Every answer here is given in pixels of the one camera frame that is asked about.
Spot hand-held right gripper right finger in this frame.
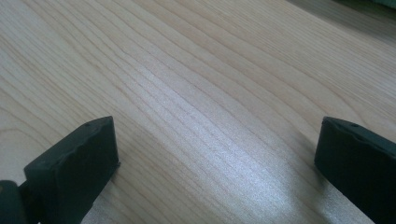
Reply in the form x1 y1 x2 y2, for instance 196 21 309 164
314 116 396 224

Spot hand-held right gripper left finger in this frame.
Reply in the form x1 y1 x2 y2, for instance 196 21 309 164
23 116 121 224

